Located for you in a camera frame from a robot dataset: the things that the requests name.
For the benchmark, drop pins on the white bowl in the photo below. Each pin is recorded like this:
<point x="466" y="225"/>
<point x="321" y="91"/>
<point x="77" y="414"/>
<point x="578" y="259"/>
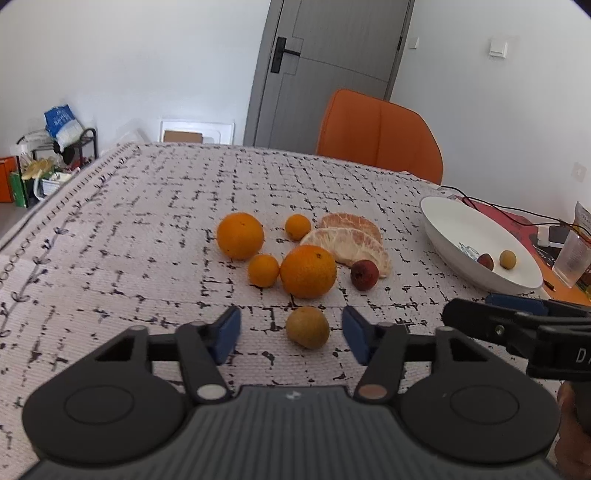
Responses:
<point x="461" y="230"/>

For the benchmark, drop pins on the blue and white bag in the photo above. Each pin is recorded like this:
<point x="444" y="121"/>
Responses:
<point x="60" y="122"/>

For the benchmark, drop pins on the peeled pomelo segment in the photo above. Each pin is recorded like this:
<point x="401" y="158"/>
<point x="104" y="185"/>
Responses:
<point x="353" y="222"/>
<point x="344" y="247"/>

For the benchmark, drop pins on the orange chair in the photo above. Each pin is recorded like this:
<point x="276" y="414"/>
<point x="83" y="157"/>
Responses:
<point x="378" y="134"/>

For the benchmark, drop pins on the brown longan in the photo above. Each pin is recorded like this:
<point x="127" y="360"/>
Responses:
<point x="508" y="259"/>
<point x="307" y="327"/>

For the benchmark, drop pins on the white charger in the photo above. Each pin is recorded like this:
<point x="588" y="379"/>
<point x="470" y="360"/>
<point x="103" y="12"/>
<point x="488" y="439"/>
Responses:
<point x="542" y="235"/>

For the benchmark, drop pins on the grey door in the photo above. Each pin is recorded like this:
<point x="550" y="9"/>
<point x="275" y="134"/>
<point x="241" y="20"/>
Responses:
<point x="332" y="69"/>

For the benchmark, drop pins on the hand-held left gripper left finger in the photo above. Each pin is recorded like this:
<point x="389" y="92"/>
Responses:
<point x="226" y="334"/>

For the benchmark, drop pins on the person's right hand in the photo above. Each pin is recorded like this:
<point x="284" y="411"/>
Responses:
<point x="570" y="454"/>

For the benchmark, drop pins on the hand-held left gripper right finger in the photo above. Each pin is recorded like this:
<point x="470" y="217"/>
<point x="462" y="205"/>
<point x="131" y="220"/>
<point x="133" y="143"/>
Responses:
<point x="355" y="334"/>

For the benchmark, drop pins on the patterned white tablecloth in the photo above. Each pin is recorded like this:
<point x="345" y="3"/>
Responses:
<point x="138" y="221"/>

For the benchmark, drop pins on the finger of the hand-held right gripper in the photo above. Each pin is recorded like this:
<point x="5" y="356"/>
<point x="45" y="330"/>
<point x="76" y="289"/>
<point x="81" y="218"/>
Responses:
<point x="517" y="303"/>
<point x="489" y="325"/>

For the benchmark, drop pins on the white foam packaging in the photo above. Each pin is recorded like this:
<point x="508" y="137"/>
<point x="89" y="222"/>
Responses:
<point x="217" y="130"/>

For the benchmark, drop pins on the yellow bundle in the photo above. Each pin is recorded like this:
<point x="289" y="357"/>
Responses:
<point x="39" y="168"/>

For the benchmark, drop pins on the green box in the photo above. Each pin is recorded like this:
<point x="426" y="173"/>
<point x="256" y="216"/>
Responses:
<point x="18" y="190"/>

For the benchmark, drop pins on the large orange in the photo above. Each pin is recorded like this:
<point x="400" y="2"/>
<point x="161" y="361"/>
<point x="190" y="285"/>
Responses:
<point x="240" y="235"/>
<point x="308" y="271"/>

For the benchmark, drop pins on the small orange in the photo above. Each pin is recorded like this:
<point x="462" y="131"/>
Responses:
<point x="298" y="227"/>
<point x="263" y="271"/>

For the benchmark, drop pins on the brown cardboard sheet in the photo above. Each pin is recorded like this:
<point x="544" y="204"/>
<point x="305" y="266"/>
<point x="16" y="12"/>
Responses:
<point x="183" y="136"/>

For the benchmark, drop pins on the red table mat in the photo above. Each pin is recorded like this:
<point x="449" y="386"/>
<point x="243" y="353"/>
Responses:
<point x="521" y="228"/>

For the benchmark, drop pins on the clear plastic cup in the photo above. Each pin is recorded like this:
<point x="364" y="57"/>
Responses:
<point x="572" y="258"/>

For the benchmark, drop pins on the white wall outlet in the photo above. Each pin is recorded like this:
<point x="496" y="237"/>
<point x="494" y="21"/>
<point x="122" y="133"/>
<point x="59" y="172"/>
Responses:
<point x="579" y="170"/>

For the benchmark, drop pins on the red lychee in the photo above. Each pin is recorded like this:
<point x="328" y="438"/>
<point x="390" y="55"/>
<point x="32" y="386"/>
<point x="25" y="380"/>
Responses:
<point x="485" y="261"/>
<point x="364" y="275"/>

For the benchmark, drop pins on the orange box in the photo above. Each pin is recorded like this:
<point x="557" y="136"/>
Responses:
<point x="5" y="180"/>

